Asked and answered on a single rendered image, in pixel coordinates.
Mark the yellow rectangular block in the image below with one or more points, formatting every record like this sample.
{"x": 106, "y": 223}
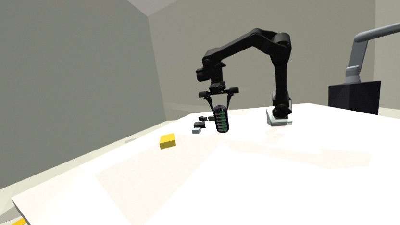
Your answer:
{"x": 167, "y": 141}

